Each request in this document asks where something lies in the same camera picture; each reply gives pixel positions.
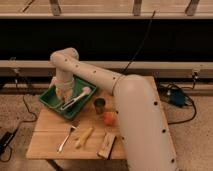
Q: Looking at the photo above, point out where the black power adapter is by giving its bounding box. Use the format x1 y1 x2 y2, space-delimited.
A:
0 132 14 150

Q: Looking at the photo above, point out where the blue power box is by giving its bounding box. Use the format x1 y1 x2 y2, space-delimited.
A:
169 91 186 107

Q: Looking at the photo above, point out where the black cable right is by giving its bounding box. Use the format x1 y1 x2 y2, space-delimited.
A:
156 82 198 126

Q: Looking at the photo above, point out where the wooden block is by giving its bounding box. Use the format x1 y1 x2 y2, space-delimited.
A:
97 133 116 159

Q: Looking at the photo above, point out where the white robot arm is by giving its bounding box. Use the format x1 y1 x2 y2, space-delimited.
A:
50 48 179 171

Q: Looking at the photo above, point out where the orange fruit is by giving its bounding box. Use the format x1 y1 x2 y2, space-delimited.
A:
103 112 115 126

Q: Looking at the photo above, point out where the black cable left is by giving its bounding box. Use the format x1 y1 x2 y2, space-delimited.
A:
0 68 38 163

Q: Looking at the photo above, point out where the wooden table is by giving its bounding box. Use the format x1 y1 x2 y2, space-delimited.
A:
25 75 158 161

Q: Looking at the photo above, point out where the metal cup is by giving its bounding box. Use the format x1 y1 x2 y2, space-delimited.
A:
94 98 106 114

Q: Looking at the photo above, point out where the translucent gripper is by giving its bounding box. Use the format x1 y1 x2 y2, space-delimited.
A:
55 82 74 102

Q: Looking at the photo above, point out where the black hanging cable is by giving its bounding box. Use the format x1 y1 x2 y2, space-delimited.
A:
119 10 157 77

